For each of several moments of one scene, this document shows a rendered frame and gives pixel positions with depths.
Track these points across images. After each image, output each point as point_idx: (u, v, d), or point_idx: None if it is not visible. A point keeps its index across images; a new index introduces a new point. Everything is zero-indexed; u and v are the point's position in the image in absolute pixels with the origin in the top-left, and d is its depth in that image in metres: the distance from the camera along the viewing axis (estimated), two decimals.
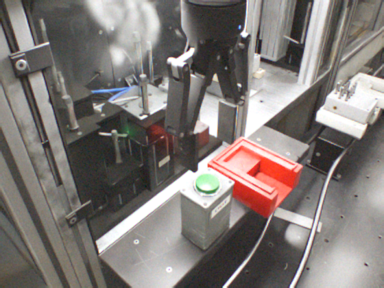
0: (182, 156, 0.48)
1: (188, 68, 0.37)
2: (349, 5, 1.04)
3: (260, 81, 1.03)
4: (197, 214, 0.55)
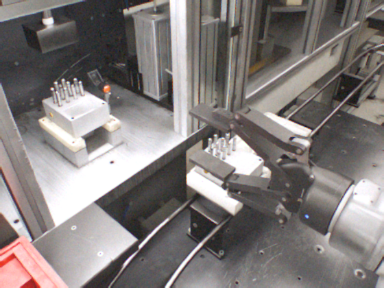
0: (208, 108, 0.48)
1: (296, 153, 0.38)
2: (234, 34, 0.81)
3: (117, 135, 0.80)
4: None
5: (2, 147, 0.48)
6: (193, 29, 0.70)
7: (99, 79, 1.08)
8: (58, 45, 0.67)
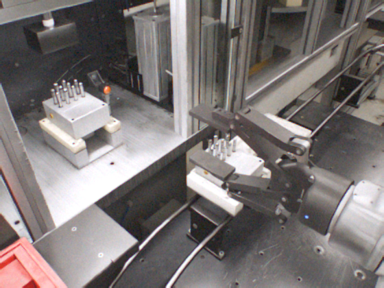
0: (208, 108, 0.47)
1: (296, 154, 0.38)
2: (234, 36, 0.82)
3: (117, 136, 0.80)
4: None
5: (3, 149, 0.48)
6: (193, 31, 0.70)
7: (99, 80, 1.08)
8: (59, 46, 0.67)
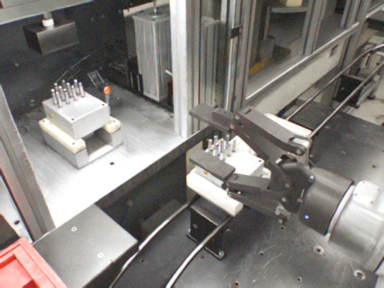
0: (208, 108, 0.48)
1: (296, 154, 0.38)
2: (234, 36, 0.82)
3: (117, 136, 0.80)
4: None
5: (3, 149, 0.48)
6: (193, 31, 0.70)
7: (99, 80, 1.08)
8: (58, 46, 0.67)
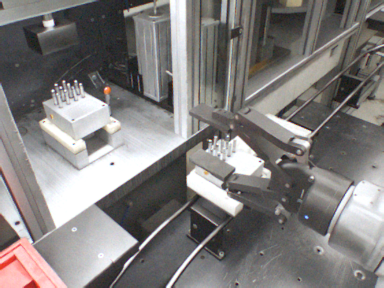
0: (208, 108, 0.47)
1: (296, 154, 0.38)
2: (234, 36, 0.82)
3: (117, 136, 0.81)
4: None
5: (3, 149, 0.48)
6: (193, 31, 0.70)
7: (99, 80, 1.08)
8: (59, 47, 0.68)
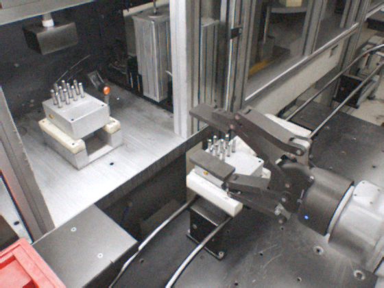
0: (208, 108, 0.47)
1: (296, 155, 0.38)
2: (234, 36, 0.82)
3: (116, 136, 0.81)
4: None
5: (3, 149, 0.48)
6: (193, 31, 0.70)
7: (99, 80, 1.08)
8: (58, 47, 0.68)
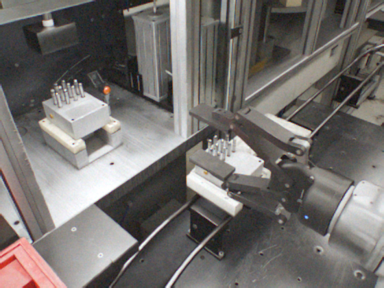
0: (208, 108, 0.47)
1: (296, 154, 0.38)
2: (234, 36, 0.82)
3: (117, 136, 0.81)
4: None
5: (3, 149, 0.48)
6: (193, 31, 0.70)
7: (99, 80, 1.08)
8: (58, 46, 0.68)
